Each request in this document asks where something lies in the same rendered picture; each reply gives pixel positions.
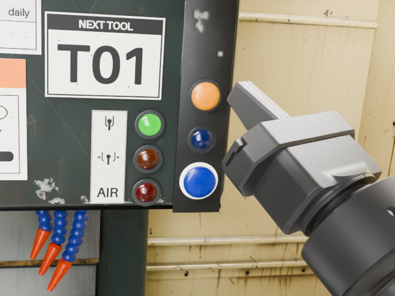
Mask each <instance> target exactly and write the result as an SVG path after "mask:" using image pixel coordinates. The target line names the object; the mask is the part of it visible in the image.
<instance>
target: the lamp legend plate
mask: <svg viewBox="0 0 395 296"><path fill-rule="evenodd" d="M126 127H127V111H113V110H93V111H92V146H91V204H108V203H124V189H125V158H126Z"/></svg>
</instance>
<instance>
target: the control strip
mask: <svg viewBox="0 0 395 296"><path fill-rule="evenodd" d="M237 2H238V0H186V3H185V22H184V32H183V51H182V69H181V79H180V98H179V116H178V135H177V145H176V163H175V181H174V191H173V210H172V212H173V213H212V212H219V210H220V197H221V189H222V176H223V169H222V167H221V164H222V160H223V159H224V156H225V143H226V129H227V116H228V108H229V103H228V102H227V98H228V96H229V95H230V82H231V75H232V62H233V48H234V41H235V28H236V15H237ZM203 82H209V83H212V84H214V85H215V86H216V87H217V88H218V90H219V93H220V99H219V102H218V104H217V105H216V106H215V107H214V108H213V109H210V110H200V109H198V108H197V107H196V106H195V105H194V104H193V102H192V92H193V90H194V88H195V87H196V86H197V85H198V84H200V83H203ZM147 114H153V115H156V116H157V117H158V118H159V119H160V122H161V127H160V130H159V131H158V132H157V133H156V134H154V135H151V136H148V135H145V134H143V133H142V132H141V131H140V129H139V121H140V119H141V118H142V117H143V116H144V115H147ZM134 127H135V130H136V132H137V134H138V135H139V136H140V137H142V138H144V139H154V138H156V137H158V136H160V135H161V134H162V132H163V130H164V128H165V120H164V118H163V116H162V115H161V113H159V112H158V111H157V110H154V109H146V110H143V111H141V112H140V113H139V114H138V115H137V116H136V118H135V122H134ZM200 129H205V130H208V131H210V132H211V134H212V136H213V142H212V144H211V146H210V147H209V148H207V149H205V150H198V149H196V148H195V147H194V146H193V144H192V136H193V134H194V133H195V132H196V131H198V130H200ZM145 149H152V150H154V151H155V152H156V153H157V154H158V155H159V163H158V165H157V166H156V167H155V168H153V169H150V170H145V169H143V168H141V167H140V166H139V165H138V161H137V159H138V155H139V153H140V152H141V151H142V150H145ZM162 162H163V154H162V152H161V150H160V149H159V148H158V147H157V146H155V145H153V144H144V145H142V146H140V147H138V148H137V149H136V150H135V152H134V154H133V163H134V166H135V167H136V168H137V169H138V170H139V171H140V172H142V173H153V172H154V171H157V170H158V169H159V168H160V166H161V165H162ZM196 166H204V167H207V168H208V169H210V170H211V171H212V172H213V174H214V175H215V179H216V184H215V188H214V189H213V191H212V192H211V193H210V194H209V195H207V196H205V197H201V198H196V197H192V196H190V195H189V194H187V192H186V190H185V189H184V186H183V178H184V176H185V174H186V173H187V172H188V171H189V170H190V169H191V168H193V167H196ZM143 183H151V184H153V185H154V186H155V187H156V189H157V192H158V193H157V196H156V198H155V199H154V200H153V201H151V202H150V203H143V202H141V201H139V200H138V199H137V197H136V189H137V188H138V187H139V186H140V185H141V184H143ZM160 195H161V188H160V185H159V183H158V182H157V181H156V180H154V179H151V178H143V179H140V180H138V181H137V182H136V183H135V184H134V185H133V187H132V198H133V200H134V201H135V202H136V203H137V204H138V205H140V206H151V205H153V204H155V203H156V202H157V201H158V200H159V198H160Z"/></svg>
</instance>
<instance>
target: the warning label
mask: <svg viewBox="0 0 395 296"><path fill-rule="evenodd" d="M0 180H27V145H26V59H4V58H0Z"/></svg>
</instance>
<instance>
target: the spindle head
mask: <svg viewBox="0 0 395 296"><path fill-rule="evenodd" d="M185 1H186V0H41V55H34V54H20V53H0V58H4V59H26V145H27V180H0V211H54V210H151V209H173V191H174V181H175V163H176V145H177V135H178V116H179V98H180V79H181V67H182V48H183V30H184V20H185ZM240 2H241V0H238V2H237V15H236V28H235V41H234V48H233V62H232V75H231V82H230V93H231V91H232V89H233V81H234V74H235V61H236V48H237V35H238V27H239V15H240ZM45 11H49V12H69V13H80V14H101V15H121V16H141V17H152V18H165V37H164V49H163V71H162V93H161V100H150V99H108V98H86V97H45ZM146 109H154V110H157V111H158V112H159V113H161V115H162V116H163V118H164V120H165V128H164V130H163V132H162V134H161V135H160V136H158V137H156V138H154V139H144V138H142V137H140V136H139V135H138V134H137V132H136V130H135V127H134V122H135V118H136V116H137V115H138V114H139V113H140V112H141V111H143V110H146ZM93 110H113V111H127V127H126V158H125V189H124V203H108V204H91V146H92V111H93ZM144 144H153V145H155V146H157V147H158V148H159V149H160V150H161V152H162V154H163V162H162V165H161V166H160V168H159V169H158V170H157V171H154V172H153V173H142V172H140V171H139V170H138V169H137V168H136V167H135V166H134V163H133V154H134V152H135V150H136V149H137V148H138V147H140V146H142V145H144ZM143 178H151V179H154V180H156V181H157V182H158V183H159V185H160V188H161V195H160V198H159V200H158V201H157V202H156V203H155V204H153V205H151V206H140V205H138V204H137V203H136V202H135V201H134V200H133V198H132V187H133V185H134V184H135V183H136V182H137V181H138V180H140V179H143Z"/></svg>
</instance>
